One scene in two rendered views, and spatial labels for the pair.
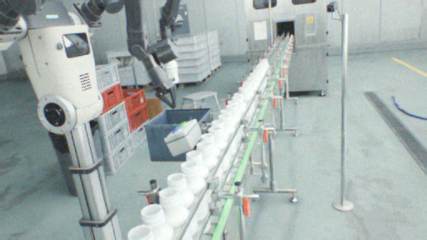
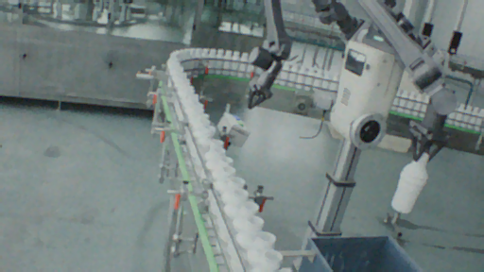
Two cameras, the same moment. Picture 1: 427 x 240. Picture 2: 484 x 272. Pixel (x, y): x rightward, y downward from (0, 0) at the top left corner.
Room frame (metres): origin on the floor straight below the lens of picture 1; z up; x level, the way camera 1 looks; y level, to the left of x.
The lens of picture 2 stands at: (2.39, -0.74, 1.61)
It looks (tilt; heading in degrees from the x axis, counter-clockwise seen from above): 20 degrees down; 145
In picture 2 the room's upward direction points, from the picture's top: 12 degrees clockwise
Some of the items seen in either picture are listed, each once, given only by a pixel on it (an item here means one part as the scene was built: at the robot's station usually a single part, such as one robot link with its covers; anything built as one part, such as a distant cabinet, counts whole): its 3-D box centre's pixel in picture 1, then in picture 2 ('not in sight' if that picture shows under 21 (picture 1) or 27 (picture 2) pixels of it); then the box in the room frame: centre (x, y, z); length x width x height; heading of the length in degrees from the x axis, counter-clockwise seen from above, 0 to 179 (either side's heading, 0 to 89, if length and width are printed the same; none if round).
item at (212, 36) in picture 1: (198, 52); not in sight; (9.92, 0.24, 0.59); 1.25 x 1.03 x 1.17; 165
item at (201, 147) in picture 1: (207, 173); (182, 101); (0.77, 0.03, 1.08); 0.06 x 0.06 x 0.17
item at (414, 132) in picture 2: not in sight; (423, 144); (1.83, 0.21, 1.33); 0.07 x 0.07 x 0.09; 77
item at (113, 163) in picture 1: (107, 155); not in sight; (3.52, 1.28, 0.11); 0.61 x 0.41 x 0.22; 170
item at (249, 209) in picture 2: not in sight; (243, 236); (1.74, -0.24, 1.08); 0.06 x 0.06 x 0.17
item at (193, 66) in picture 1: (185, 59); not in sight; (8.37, 0.58, 0.59); 1.24 x 1.03 x 1.17; 166
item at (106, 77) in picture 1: (90, 79); not in sight; (3.52, 1.28, 1.00); 0.61 x 0.41 x 0.22; 171
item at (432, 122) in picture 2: (166, 36); (434, 119); (1.83, 0.21, 1.41); 0.10 x 0.07 x 0.07; 77
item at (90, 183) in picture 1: (95, 204); (328, 216); (1.29, 0.57, 0.74); 0.11 x 0.11 x 0.40; 74
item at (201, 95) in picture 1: (197, 107); not in sight; (4.91, 0.25, 0.21); 0.61 x 0.47 x 0.41; 37
